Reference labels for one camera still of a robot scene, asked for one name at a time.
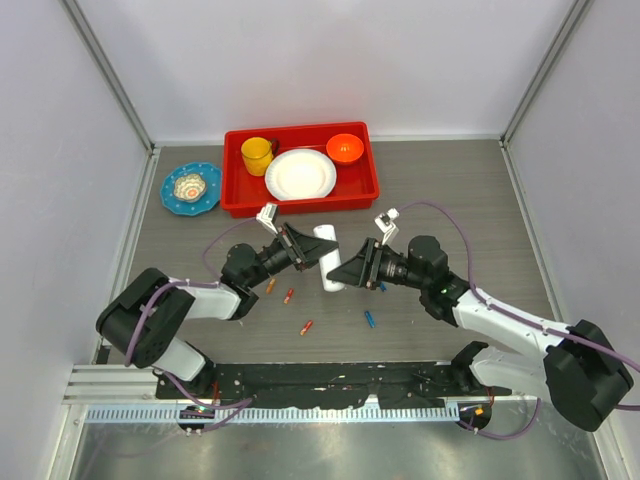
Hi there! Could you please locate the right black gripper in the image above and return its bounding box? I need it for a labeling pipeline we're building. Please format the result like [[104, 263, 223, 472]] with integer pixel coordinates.
[[328, 237, 429, 290]]

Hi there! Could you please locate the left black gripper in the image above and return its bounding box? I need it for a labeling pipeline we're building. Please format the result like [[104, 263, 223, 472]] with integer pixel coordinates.
[[245, 222, 337, 289]]

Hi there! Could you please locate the white remote control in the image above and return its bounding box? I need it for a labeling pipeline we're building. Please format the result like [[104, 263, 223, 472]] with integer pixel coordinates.
[[313, 224, 345, 293]]

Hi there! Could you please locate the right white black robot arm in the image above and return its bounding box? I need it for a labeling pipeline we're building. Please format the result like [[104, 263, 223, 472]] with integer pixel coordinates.
[[323, 235, 634, 432]]

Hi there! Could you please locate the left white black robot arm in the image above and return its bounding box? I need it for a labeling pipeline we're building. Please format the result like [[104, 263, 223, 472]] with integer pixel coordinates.
[[96, 223, 338, 399]]

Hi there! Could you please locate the red battery middle left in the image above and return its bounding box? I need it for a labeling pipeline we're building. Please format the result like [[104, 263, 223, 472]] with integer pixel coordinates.
[[283, 288, 294, 305]]

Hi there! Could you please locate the red battery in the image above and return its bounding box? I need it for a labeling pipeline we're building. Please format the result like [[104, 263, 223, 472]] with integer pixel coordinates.
[[299, 320, 313, 336], [283, 288, 294, 305]]

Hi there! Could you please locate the orange battery left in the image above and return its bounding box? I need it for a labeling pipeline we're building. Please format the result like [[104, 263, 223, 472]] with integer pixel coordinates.
[[265, 277, 277, 294]]

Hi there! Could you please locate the blue battery lower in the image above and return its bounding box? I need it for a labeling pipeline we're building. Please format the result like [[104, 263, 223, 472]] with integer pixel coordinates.
[[364, 311, 376, 328]]

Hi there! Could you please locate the red battery bottom left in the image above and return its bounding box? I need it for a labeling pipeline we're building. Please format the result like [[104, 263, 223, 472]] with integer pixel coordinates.
[[299, 320, 313, 336]]

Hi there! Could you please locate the white paper plate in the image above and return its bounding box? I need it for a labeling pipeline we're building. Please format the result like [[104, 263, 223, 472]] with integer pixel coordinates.
[[264, 148, 337, 201]]

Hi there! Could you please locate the red plastic tray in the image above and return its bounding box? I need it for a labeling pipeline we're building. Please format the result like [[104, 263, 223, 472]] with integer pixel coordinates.
[[220, 121, 380, 218]]

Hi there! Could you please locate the orange bowl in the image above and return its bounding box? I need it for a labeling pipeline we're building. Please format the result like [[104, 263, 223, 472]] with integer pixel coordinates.
[[326, 133, 364, 165]]

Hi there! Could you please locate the yellow mug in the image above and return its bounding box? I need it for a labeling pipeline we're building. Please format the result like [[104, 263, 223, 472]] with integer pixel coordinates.
[[241, 137, 280, 177]]

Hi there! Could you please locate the blue dotted plate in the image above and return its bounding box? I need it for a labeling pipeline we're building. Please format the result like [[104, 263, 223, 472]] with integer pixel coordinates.
[[160, 162, 222, 217]]

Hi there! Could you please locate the small patterned bowl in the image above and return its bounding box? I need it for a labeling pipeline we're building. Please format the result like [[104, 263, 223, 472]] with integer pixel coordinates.
[[173, 173, 207, 203]]

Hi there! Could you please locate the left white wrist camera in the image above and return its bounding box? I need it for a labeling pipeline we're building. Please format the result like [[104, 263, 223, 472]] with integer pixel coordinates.
[[255, 202, 279, 236]]

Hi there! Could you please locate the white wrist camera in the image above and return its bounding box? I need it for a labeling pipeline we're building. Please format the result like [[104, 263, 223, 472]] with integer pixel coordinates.
[[374, 208, 399, 245], [255, 202, 279, 236]]

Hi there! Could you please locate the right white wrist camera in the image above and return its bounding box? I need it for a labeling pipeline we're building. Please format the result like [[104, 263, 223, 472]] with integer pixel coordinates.
[[374, 208, 399, 245]]

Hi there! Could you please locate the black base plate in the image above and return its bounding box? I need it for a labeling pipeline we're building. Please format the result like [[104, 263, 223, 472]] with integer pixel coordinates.
[[181, 362, 511, 410]]

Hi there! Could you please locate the slotted cable duct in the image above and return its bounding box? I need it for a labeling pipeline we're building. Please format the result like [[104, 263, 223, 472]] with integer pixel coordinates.
[[85, 403, 460, 425]]

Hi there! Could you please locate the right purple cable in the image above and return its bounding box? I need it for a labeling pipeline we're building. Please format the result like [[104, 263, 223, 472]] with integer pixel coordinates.
[[394, 201, 640, 442]]

